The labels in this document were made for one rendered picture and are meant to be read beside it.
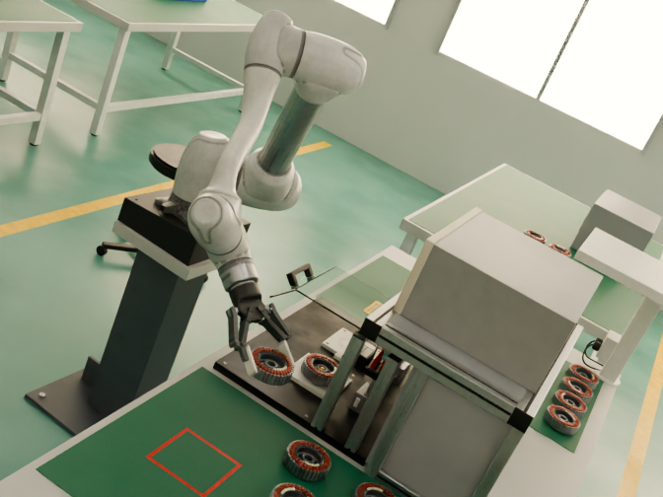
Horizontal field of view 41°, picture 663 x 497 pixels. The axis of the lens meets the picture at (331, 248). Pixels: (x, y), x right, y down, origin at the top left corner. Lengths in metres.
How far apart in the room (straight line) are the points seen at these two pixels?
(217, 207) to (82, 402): 1.50
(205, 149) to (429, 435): 1.18
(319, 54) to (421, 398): 0.93
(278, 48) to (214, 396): 0.91
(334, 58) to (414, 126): 4.85
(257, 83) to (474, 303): 0.79
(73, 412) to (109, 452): 1.28
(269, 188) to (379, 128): 4.57
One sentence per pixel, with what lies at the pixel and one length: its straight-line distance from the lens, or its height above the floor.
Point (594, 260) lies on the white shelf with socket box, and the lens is 2.99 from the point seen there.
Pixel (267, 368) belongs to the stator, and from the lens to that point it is 2.06.
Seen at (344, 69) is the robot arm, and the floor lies 1.54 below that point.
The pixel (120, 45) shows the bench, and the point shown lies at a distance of 5.43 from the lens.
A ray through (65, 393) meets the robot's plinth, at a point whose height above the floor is 0.02.
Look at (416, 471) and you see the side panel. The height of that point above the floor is 0.83.
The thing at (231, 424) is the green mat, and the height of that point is 0.75.
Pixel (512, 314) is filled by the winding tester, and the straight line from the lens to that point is 2.08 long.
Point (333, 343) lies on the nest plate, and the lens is 2.62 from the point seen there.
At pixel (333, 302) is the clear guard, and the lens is 2.19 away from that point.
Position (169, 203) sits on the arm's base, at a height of 0.88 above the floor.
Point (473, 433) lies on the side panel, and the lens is 2.10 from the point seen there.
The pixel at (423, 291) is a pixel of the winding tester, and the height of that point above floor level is 1.20.
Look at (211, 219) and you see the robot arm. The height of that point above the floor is 1.22.
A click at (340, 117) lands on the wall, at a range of 7.43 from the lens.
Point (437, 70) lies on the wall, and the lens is 7.11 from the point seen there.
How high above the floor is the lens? 2.01
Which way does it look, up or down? 22 degrees down
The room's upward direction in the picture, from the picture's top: 23 degrees clockwise
